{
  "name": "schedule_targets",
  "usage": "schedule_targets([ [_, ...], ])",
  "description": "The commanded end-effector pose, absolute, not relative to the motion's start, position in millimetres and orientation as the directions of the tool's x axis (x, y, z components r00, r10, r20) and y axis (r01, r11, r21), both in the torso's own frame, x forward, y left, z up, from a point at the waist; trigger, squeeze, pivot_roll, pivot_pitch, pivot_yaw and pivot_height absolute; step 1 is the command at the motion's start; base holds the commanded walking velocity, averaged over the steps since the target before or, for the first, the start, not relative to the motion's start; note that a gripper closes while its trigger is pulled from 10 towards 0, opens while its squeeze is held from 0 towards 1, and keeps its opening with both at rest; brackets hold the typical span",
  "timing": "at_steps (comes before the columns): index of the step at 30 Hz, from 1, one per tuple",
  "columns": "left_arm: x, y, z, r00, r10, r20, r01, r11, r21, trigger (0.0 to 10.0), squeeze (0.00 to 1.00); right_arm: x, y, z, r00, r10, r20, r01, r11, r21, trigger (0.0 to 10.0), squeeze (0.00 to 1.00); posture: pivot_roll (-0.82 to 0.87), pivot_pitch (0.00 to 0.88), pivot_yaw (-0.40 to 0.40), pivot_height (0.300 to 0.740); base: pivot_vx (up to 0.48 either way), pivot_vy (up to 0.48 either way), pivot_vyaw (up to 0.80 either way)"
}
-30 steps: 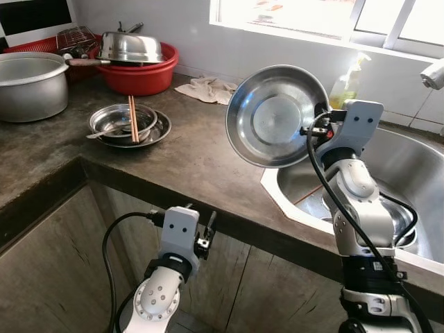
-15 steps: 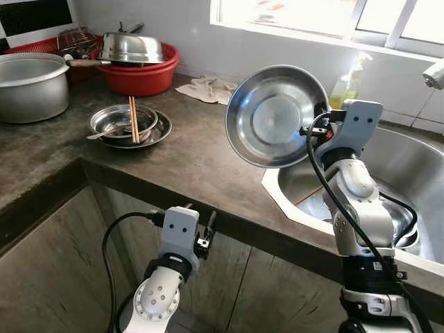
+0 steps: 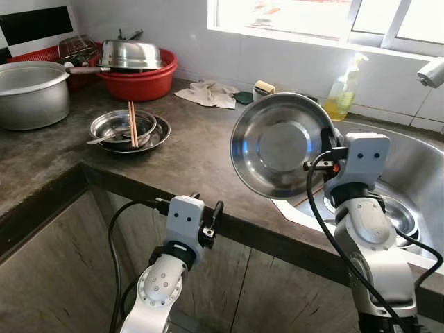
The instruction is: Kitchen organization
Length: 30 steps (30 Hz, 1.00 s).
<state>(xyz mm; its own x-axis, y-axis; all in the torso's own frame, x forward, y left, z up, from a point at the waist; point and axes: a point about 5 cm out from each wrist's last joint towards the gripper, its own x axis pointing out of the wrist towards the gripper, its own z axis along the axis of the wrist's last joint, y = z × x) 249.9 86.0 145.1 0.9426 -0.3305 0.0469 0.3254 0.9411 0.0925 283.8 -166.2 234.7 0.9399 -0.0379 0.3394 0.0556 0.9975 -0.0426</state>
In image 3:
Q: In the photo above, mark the shallow steel dish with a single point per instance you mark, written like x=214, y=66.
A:
x=161, y=135
x=277, y=146

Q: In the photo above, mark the steel bowl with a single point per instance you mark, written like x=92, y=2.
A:
x=402, y=215
x=111, y=125

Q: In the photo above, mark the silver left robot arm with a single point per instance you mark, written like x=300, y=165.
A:
x=159, y=288

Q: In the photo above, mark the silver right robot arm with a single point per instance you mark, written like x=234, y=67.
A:
x=368, y=236

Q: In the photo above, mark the yellow dish soap bottle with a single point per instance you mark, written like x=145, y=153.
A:
x=340, y=104

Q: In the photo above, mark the stainless steel sink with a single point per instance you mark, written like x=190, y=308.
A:
x=416, y=159

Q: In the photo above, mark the wooden chopstick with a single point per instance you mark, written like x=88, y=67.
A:
x=134, y=125
x=130, y=125

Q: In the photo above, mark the green scouring pad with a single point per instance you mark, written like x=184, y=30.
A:
x=243, y=98

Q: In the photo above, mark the crumpled beige cloth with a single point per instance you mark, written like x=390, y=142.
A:
x=208, y=95

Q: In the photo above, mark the steel spoon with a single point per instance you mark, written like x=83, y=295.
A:
x=100, y=139

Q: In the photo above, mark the grey faucet with spray head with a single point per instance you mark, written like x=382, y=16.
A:
x=431, y=73

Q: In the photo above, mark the red plastic basin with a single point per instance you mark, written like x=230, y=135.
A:
x=139, y=87

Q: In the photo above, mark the large aluminium pot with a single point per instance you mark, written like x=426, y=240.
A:
x=31, y=100

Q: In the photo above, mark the red plastic basket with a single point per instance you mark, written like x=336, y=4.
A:
x=38, y=53

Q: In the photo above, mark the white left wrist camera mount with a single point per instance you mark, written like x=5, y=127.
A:
x=184, y=218

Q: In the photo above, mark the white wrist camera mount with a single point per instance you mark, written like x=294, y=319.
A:
x=184, y=218
x=364, y=163

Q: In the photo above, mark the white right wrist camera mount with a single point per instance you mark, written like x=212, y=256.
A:
x=364, y=163

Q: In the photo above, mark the grey window frame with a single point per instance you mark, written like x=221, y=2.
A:
x=395, y=21

